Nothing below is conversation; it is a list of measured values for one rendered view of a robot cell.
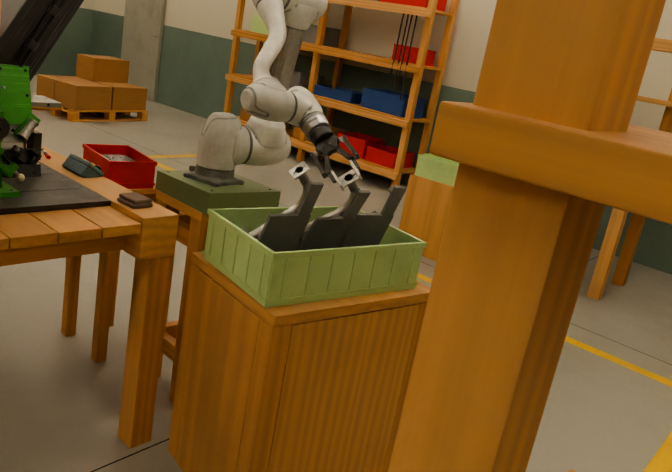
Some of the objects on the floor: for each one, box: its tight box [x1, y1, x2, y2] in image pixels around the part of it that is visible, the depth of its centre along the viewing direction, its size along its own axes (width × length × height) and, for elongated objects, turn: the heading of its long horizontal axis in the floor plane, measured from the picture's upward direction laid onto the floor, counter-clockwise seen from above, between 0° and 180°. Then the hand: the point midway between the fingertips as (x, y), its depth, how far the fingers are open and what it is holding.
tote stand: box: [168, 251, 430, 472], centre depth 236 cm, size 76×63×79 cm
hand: (347, 176), depth 204 cm, fingers open, 6 cm apart
